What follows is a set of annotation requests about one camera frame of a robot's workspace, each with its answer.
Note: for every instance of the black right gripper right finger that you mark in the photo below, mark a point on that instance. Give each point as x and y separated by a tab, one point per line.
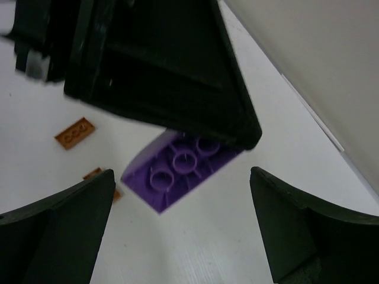
310	240

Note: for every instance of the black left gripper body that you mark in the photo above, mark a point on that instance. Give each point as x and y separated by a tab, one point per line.
42	34

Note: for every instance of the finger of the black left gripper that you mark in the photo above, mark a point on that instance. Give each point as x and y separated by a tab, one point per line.
167	63

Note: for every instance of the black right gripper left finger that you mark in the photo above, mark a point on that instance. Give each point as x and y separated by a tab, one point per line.
55	239

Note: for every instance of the small brown lego brick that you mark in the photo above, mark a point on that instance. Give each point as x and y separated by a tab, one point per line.
103	181

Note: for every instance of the purple curved lego brick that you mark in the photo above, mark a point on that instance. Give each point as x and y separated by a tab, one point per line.
172	165

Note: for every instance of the tan lego plate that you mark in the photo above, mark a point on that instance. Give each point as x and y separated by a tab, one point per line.
74	134

